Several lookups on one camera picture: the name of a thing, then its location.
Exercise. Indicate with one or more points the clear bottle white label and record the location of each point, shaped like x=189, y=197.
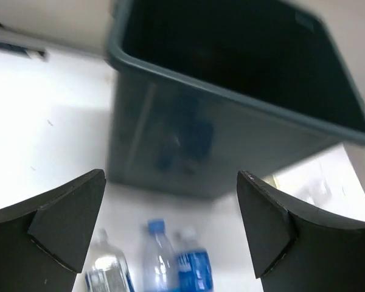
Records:
x=106, y=267

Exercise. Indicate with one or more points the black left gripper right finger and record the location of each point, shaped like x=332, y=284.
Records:
x=295, y=246

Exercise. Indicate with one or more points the white cap Pocari bottle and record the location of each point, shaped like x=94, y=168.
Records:
x=194, y=269

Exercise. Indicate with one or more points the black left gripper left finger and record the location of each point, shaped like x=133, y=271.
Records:
x=44, y=240

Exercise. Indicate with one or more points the dark green plastic bin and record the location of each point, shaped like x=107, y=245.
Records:
x=206, y=89

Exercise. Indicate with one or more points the blue label on frame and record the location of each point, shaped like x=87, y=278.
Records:
x=23, y=51

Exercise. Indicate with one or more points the blue cap water bottle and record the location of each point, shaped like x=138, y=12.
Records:
x=159, y=262

